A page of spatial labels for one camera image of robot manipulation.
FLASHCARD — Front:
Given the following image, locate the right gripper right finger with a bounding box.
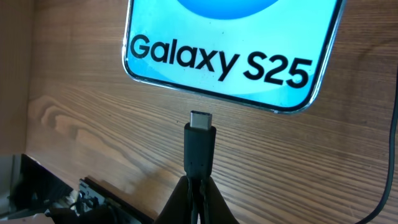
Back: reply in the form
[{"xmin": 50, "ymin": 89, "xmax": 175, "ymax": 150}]
[{"xmin": 199, "ymin": 177, "xmax": 239, "ymax": 224}]

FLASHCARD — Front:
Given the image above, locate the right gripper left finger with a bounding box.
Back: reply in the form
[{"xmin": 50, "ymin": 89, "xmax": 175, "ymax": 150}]
[{"xmin": 154, "ymin": 176, "xmax": 190, "ymax": 224}]

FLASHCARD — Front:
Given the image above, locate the black USB charging cable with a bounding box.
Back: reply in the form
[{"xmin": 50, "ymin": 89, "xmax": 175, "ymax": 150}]
[{"xmin": 183, "ymin": 67, "xmax": 398, "ymax": 224}]

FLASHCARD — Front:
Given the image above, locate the smartphone with blue screen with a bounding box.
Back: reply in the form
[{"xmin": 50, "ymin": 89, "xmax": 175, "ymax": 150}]
[{"xmin": 122, "ymin": 0, "xmax": 346, "ymax": 114}]

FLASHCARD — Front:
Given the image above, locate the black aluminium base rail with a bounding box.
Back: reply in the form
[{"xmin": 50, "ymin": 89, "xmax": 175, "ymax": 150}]
[{"xmin": 1, "ymin": 154, "xmax": 154, "ymax": 224}]

